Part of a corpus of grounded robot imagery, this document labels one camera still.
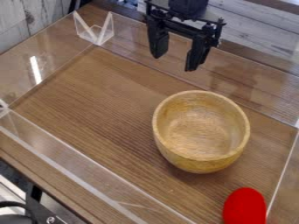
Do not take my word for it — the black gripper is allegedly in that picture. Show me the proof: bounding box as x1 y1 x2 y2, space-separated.
144 0 227 72

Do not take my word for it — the red felt strawberry toy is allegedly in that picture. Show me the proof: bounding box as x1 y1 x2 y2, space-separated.
221 187 267 224

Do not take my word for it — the light wooden bowl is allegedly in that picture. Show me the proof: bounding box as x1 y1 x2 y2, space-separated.
152 90 251 173

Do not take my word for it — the clear acrylic tray enclosure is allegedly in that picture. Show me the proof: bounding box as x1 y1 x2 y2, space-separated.
0 17 299 224

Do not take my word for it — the black table leg bracket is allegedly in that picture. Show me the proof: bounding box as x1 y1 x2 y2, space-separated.
25 184 68 224

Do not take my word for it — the black cable under table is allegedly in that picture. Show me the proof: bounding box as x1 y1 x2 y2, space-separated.
0 200 33 217

